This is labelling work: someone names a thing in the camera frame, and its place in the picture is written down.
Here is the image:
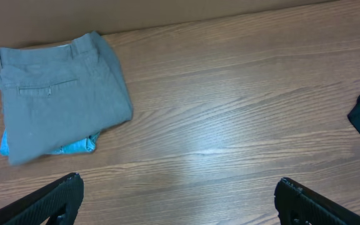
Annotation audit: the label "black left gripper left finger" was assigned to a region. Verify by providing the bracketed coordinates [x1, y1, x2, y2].
[0, 172, 84, 225]

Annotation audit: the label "grey cotton shorts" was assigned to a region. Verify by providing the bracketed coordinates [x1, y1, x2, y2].
[0, 32, 133, 165]

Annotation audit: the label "folded blue denim shorts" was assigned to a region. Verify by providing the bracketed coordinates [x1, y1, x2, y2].
[0, 131, 100, 156]

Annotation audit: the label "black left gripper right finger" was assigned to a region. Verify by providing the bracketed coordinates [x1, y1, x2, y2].
[274, 177, 360, 225]

